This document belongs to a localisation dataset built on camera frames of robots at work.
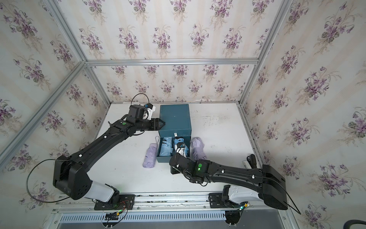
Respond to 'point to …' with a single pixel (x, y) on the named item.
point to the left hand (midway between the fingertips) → (162, 125)
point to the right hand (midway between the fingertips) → (172, 163)
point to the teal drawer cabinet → (175, 131)
